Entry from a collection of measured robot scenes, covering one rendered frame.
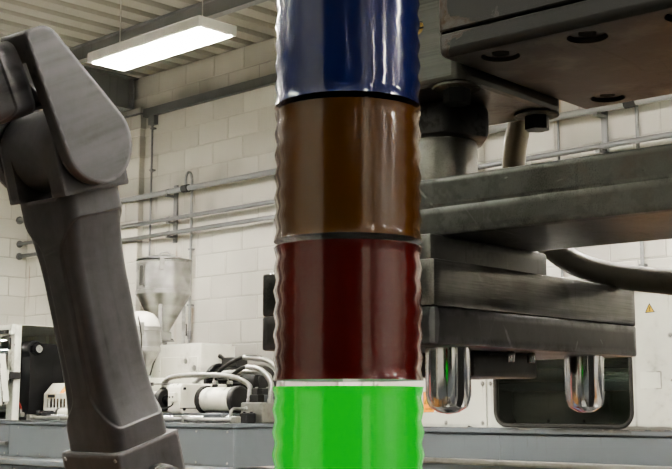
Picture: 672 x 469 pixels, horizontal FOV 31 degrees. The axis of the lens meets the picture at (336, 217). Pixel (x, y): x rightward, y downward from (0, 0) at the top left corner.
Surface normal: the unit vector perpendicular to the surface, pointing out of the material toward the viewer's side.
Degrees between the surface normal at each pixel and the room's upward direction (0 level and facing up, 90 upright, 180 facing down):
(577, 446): 90
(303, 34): 104
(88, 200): 91
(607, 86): 180
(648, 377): 90
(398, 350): 76
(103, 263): 96
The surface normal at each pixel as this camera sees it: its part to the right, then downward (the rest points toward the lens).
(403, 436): 0.69, 0.14
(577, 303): 0.76, -0.10
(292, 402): -0.68, -0.35
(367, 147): 0.26, 0.10
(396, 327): 0.60, -0.36
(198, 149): -0.69, -0.11
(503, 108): 0.00, 0.99
